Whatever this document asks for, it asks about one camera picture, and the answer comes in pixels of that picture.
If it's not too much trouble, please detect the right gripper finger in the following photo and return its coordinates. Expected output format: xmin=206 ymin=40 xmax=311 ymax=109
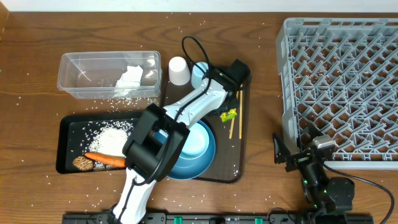
xmin=307 ymin=123 xmax=323 ymax=139
xmin=272 ymin=133 xmax=291 ymax=164

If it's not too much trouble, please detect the light blue plastic cup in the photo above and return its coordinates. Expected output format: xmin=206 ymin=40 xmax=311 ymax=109
xmin=191 ymin=62 xmax=208 ymax=88

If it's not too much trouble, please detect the white plastic cup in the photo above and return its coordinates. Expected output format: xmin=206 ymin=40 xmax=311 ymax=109
xmin=169 ymin=57 xmax=191 ymax=86

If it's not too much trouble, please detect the light blue rice bowl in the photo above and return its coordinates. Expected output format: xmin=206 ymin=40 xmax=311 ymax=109
xmin=154 ymin=119 xmax=210 ymax=160

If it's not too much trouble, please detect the dark blue plate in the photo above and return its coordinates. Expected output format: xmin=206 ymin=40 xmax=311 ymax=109
xmin=167 ymin=121 xmax=216 ymax=180

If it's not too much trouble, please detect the white paper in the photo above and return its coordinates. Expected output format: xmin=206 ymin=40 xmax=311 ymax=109
xmin=114 ymin=65 xmax=143 ymax=96

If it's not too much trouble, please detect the orange carrot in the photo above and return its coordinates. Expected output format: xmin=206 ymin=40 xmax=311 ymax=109
xmin=85 ymin=152 xmax=126 ymax=168

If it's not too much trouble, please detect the brown food scrap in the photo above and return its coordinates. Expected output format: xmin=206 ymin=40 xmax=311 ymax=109
xmin=72 ymin=156 xmax=94 ymax=172

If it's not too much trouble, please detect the yellow green wrapper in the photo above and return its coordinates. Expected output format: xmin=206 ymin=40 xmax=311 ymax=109
xmin=220 ymin=109 xmax=238 ymax=123

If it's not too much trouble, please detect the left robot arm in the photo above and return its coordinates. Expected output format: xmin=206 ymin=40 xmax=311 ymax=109
xmin=108 ymin=66 xmax=251 ymax=223

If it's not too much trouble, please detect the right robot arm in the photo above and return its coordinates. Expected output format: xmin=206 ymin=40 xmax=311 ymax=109
xmin=272 ymin=124 xmax=355 ymax=223

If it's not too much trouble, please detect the grey dishwasher rack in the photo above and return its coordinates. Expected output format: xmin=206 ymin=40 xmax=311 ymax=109
xmin=275 ymin=17 xmax=397 ymax=170

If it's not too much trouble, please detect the left wooden chopstick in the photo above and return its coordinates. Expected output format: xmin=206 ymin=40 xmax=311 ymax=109
xmin=229 ymin=92 xmax=239 ymax=139

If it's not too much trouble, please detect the brown serving tray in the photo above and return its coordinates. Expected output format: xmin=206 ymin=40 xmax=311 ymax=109
xmin=165 ymin=79 xmax=244 ymax=183

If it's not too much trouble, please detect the clear plastic container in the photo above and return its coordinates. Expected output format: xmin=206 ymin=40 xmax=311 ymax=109
xmin=57 ymin=51 xmax=162 ymax=99

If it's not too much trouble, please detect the white rice pile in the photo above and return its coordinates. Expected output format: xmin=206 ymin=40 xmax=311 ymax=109
xmin=80 ymin=120 xmax=134 ymax=157

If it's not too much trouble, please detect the black plastic tray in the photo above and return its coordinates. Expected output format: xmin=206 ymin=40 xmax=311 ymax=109
xmin=55 ymin=111 xmax=141 ymax=174

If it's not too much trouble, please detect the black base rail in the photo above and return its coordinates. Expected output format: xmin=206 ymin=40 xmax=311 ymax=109
xmin=61 ymin=212 xmax=374 ymax=224

